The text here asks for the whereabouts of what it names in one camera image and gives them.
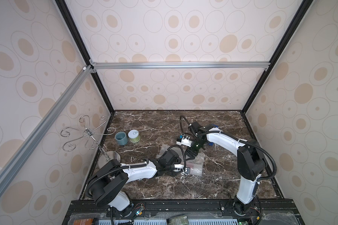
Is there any teal ceramic cup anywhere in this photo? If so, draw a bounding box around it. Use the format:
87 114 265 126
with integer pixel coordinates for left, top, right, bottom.
115 131 128 146

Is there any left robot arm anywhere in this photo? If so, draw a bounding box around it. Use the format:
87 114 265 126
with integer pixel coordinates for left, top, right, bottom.
85 145 189 212

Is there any bubble wrap sheet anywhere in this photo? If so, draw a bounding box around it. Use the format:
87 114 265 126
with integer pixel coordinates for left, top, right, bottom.
156 144 205 177

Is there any blue tape dispenser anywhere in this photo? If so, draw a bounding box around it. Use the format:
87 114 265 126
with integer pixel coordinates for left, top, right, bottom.
206 125 220 146

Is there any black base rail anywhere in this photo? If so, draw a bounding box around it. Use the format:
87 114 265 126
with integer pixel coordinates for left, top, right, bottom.
62 198 305 225

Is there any metal wire glass rack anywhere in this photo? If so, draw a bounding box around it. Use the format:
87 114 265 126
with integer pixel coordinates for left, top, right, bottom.
60 115 121 169

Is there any horizontal aluminium rail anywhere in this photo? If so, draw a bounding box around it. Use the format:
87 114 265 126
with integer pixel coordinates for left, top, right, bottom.
83 61 270 71

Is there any green white tin can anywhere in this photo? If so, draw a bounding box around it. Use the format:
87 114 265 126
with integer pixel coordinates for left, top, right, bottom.
128 129 140 143

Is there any circuit board with wires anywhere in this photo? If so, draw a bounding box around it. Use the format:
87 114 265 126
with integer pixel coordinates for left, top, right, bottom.
132 203 145 217

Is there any diagonal aluminium rail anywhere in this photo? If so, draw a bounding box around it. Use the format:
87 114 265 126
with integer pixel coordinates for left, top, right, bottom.
0 65 94 198

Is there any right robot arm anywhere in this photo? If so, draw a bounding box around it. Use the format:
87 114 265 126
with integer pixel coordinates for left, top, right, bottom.
178 122 277 216

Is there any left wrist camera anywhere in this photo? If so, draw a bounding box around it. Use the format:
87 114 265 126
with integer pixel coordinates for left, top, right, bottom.
173 164 190 174

